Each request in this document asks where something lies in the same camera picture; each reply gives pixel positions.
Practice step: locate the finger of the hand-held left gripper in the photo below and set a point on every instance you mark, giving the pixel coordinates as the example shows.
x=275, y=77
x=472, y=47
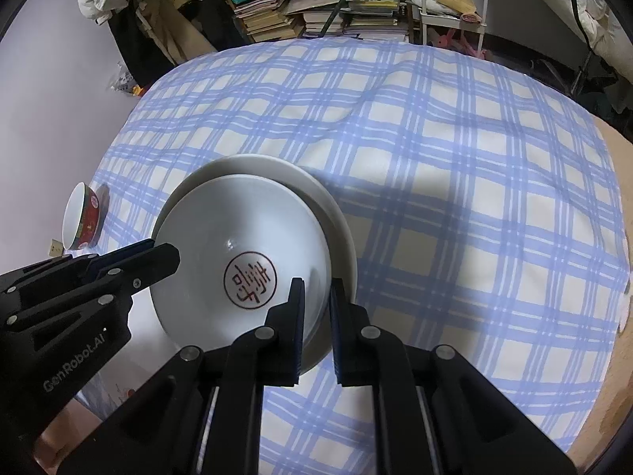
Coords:
x=99, y=256
x=160, y=260

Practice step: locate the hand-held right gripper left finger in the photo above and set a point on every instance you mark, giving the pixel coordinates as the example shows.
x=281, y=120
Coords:
x=296, y=336

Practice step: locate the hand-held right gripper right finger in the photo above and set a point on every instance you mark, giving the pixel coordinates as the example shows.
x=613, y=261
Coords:
x=337, y=336

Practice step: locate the red floral bowl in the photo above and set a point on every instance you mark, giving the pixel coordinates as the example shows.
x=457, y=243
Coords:
x=237, y=227

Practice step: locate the white cat print bowl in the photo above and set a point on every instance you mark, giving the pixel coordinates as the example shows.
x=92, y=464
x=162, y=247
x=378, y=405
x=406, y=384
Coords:
x=296, y=170

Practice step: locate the red and green bowl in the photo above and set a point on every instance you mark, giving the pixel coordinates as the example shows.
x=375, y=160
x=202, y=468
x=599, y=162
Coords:
x=86, y=222

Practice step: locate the blue checkered tablecloth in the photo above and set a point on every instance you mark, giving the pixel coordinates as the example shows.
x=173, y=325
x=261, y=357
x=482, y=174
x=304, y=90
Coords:
x=445, y=208

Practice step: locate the black garment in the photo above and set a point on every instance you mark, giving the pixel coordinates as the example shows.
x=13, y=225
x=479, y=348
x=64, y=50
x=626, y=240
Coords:
x=133, y=44

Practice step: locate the brown cardboard sheet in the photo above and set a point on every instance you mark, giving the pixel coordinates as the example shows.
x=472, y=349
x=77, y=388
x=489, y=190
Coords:
x=178, y=24

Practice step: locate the stack of books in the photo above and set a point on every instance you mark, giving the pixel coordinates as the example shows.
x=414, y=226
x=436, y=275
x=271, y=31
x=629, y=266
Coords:
x=269, y=20

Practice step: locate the pink toy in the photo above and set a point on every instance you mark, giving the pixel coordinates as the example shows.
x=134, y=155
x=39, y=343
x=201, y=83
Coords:
x=457, y=42

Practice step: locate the white puffy jacket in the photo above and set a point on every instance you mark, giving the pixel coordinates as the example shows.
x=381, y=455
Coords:
x=603, y=10

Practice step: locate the beige wall socket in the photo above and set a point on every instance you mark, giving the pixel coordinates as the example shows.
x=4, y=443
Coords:
x=57, y=246

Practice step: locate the white shelf frame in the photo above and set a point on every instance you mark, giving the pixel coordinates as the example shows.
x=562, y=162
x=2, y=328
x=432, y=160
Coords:
x=477, y=24

